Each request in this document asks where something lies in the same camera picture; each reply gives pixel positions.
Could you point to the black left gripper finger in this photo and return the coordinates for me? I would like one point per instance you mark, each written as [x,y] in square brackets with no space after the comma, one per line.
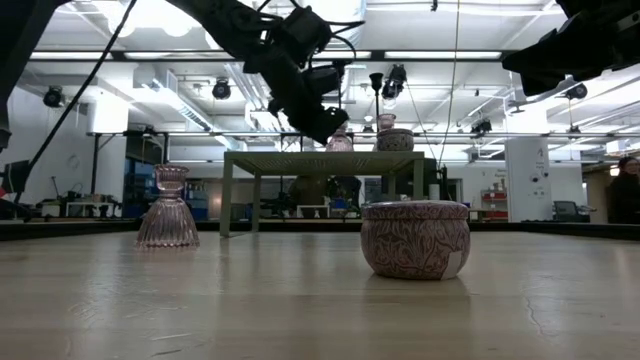
[335,117]
[312,127]

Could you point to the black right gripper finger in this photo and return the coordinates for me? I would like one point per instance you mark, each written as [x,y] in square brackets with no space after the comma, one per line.
[540,57]
[535,86]

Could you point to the pink ribbed glass candle holder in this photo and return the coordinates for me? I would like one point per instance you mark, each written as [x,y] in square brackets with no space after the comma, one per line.
[386,121]
[340,144]
[167,220]

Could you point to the pink patterned candle tin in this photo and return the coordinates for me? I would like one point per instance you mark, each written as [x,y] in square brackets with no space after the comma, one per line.
[395,141]
[415,240]

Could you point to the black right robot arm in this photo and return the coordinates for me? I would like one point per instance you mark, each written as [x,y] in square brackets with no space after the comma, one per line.
[631,45]

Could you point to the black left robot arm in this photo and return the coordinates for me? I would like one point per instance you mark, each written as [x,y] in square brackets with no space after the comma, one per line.
[225,20]

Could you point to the pale green perforated metal shelf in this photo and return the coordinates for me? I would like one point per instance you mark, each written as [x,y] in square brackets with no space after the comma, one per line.
[325,163]

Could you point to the black ceiling spotlight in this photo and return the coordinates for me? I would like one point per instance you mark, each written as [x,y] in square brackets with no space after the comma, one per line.
[577,91]
[395,82]
[52,96]
[221,89]
[481,126]

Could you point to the white building pillar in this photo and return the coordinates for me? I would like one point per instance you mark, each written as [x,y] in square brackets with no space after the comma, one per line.
[527,200]

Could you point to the red parts shelf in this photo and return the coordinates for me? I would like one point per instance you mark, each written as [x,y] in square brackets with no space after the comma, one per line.
[495,196]

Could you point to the black office chair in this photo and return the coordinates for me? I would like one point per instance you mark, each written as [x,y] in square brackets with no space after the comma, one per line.
[567,210]

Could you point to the person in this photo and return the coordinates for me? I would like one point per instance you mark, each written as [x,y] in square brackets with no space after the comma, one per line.
[625,195]

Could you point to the blue storage shelf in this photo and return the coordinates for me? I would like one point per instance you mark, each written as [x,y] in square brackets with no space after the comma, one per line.
[142,190]

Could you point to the white low table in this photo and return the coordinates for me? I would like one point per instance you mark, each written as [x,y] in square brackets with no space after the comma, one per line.
[90,204]

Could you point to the small black monitor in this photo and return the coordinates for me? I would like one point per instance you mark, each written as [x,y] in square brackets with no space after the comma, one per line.
[15,176]

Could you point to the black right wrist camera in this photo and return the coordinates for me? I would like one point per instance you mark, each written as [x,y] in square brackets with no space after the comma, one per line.
[590,10]

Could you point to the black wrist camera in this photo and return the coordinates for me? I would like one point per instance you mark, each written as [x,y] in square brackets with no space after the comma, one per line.
[302,32]
[590,10]

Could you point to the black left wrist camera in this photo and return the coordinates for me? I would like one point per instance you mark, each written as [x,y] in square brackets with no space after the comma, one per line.
[302,32]

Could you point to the black background frame bar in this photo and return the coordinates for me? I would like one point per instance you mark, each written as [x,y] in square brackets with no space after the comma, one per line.
[200,134]

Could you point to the white ceiling duct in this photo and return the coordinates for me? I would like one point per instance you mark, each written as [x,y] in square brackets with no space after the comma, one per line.
[175,100]

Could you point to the black table edge rail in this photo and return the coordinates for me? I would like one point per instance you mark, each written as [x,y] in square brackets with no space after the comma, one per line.
[75,230]

